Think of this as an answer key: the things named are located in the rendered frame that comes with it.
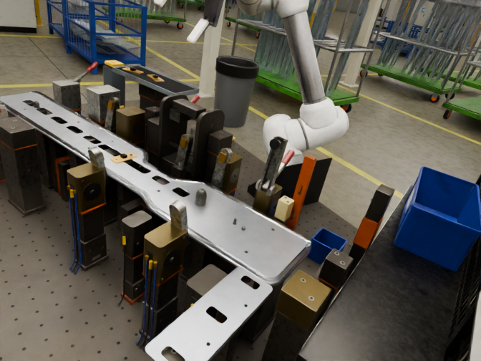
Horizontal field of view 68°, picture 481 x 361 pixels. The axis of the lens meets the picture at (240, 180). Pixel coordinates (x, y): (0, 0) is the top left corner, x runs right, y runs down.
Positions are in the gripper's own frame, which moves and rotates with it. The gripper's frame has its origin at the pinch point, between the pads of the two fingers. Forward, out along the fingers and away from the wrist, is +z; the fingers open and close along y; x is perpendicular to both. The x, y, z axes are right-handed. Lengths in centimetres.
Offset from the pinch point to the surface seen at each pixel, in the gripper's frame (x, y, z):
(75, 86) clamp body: -73, -27, 33
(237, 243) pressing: 38, -25, 37
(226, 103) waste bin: -198, -248, -35
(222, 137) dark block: 5.4, -34.6, 15.8
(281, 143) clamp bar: 28.5, -29.3, 8.8
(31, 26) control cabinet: -674, -222, 23
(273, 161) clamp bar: 28.1, -32.0, 14.0
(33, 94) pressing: -80, -19, 46
